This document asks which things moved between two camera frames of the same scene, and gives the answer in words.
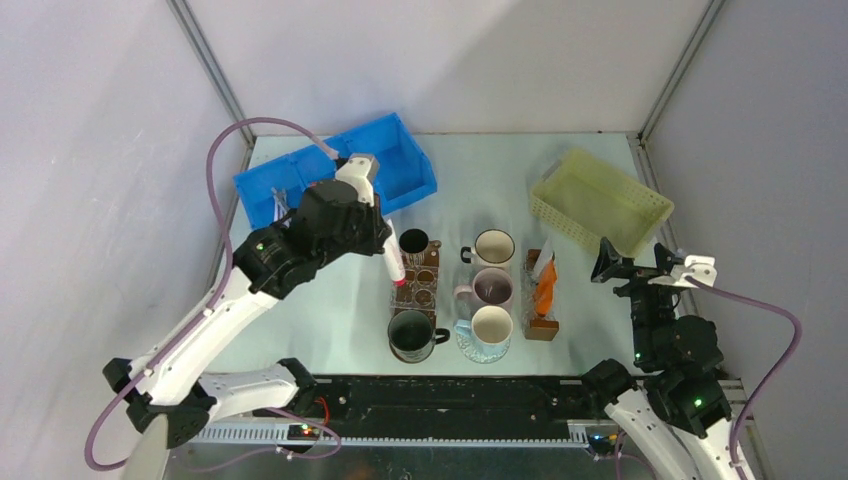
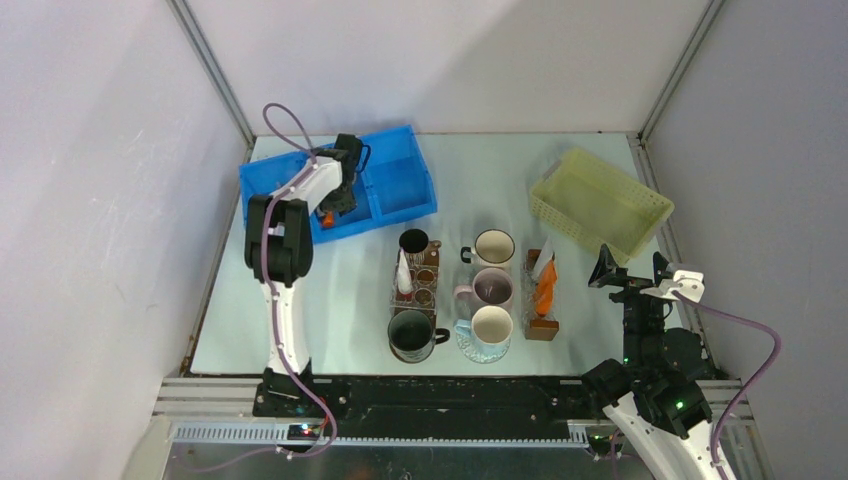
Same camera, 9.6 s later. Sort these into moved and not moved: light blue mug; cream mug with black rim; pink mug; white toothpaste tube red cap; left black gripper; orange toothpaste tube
Moved: white toothpaste tube red cap; left black gripper
Not moved: cream mug with black rim; orange toothpaste tube; pink mug; light blue mug
